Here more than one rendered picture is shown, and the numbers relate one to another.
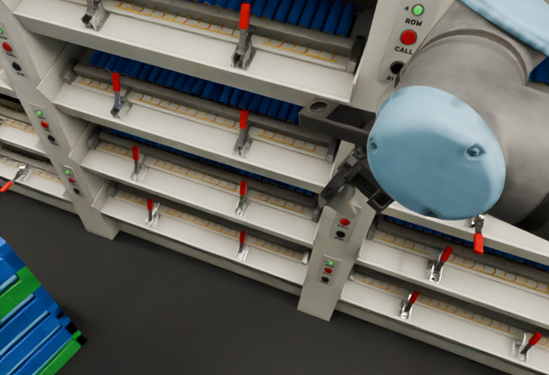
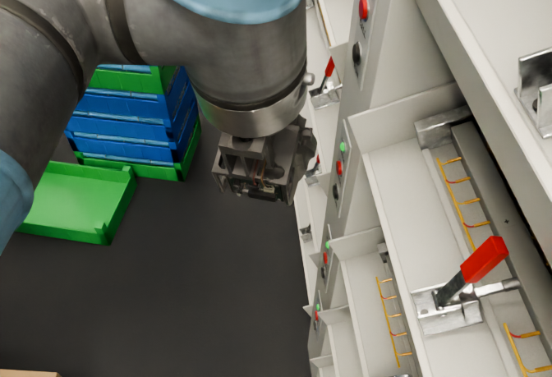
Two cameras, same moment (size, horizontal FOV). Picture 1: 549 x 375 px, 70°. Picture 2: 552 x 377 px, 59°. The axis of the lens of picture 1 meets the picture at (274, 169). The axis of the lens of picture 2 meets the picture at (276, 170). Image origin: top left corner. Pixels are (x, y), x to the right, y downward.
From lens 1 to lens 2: 0.51 m
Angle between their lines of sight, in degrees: 44
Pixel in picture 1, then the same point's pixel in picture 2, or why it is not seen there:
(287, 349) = (256, 355)
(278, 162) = (328, 137)
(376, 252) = (349, 344)
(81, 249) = not seen: hidden behind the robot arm
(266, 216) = (322, 204)
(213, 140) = (318, 75)
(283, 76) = (338, 20)
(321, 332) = not seen: outside the picture
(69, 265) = not seen: hidden behind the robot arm
